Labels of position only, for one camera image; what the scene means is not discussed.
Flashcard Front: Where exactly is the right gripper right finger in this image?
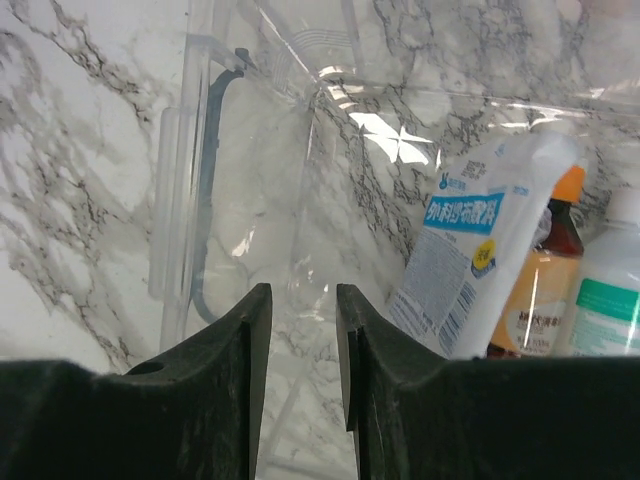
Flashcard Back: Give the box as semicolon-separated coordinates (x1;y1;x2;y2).
336;284;639;479

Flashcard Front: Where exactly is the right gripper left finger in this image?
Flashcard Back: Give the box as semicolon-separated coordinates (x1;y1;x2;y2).
1;283;272;479

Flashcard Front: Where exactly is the brown orange-cap medicine bottle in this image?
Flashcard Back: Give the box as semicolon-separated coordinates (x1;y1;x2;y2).
486;165;586;358

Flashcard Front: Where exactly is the white green-label medicine bottle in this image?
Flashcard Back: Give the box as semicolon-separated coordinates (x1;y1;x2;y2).
552;188;639;357

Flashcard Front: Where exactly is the white blue gauze packet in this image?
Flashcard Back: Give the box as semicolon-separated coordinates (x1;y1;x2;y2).
389;131;580;359

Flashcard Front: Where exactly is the clear plastic medicine box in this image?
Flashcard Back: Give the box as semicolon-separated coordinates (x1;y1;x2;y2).
149;1;639;479

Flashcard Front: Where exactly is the black box handle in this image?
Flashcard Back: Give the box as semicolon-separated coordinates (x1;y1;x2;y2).
189;47;253;324

